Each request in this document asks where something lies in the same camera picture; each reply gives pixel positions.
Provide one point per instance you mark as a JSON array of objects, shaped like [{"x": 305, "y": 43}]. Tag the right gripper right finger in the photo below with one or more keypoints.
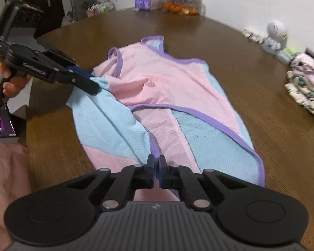
[{"x": 181, "y": 179}]

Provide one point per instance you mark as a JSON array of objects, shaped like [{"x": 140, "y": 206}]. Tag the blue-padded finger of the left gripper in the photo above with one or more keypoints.
[{"x": 83, "y": 81}]

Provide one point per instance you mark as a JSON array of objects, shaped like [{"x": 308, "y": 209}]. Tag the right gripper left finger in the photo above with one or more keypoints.
[{"x": 123, "y": 185}]

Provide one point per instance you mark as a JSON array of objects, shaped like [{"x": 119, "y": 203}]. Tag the pink blue mesh garment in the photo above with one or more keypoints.
[{"x": 150, "y": 103}]

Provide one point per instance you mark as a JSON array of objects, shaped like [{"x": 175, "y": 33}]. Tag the folded floral clothes stack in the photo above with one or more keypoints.
[{"x": 300, "y": 85}]

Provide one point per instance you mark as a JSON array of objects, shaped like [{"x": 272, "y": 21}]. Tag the pink flower bouquet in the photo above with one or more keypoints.
[{"x": 96, "y": 7}]

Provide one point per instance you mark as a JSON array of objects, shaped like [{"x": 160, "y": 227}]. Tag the purple tissue box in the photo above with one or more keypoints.
[{"x": 143, "y": 4}]

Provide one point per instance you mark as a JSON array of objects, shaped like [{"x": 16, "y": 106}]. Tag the person's pink clothed lap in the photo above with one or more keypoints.
[{"x": 14, "y": 181}]

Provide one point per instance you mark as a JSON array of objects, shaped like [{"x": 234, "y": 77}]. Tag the white power strip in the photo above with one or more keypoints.
[{"x": 253, "y": 36}]

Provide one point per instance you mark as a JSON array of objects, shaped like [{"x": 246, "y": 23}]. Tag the green white small boxes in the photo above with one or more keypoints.
[{"x": 286, "y": 55}]

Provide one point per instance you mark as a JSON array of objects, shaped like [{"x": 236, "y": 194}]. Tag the white round speaker toy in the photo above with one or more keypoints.
[{"x": 277, "y": 37}]

